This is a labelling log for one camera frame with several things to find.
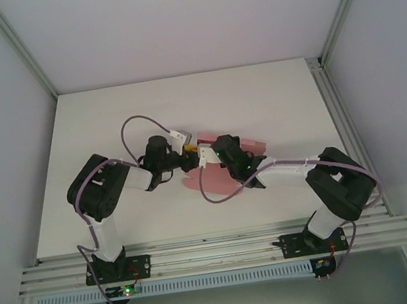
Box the aluminium side rail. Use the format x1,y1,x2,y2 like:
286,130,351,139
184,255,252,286
307,50,388,219

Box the white slotted cable duct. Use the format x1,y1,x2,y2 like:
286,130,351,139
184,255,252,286
34,261,314,304

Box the aluminium frame post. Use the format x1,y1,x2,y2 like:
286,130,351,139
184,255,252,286
0,0,61,109
309,0,384,70

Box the pink paper box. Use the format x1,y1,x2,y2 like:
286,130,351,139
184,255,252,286
176,123,274,200

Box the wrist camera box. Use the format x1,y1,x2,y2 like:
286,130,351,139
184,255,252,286
167,125,196,153
195,144,222,170

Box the aluminium mounting rail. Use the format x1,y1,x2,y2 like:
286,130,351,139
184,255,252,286
13,208,407,300

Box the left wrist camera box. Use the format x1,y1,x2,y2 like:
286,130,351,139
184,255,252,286
167,125,196,153

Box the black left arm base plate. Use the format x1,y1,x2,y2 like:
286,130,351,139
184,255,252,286
83,253,154,288

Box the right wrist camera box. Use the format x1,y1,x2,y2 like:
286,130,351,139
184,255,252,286
195,144,222,170

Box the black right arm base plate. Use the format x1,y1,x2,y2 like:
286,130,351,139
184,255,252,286
270,225,351,262

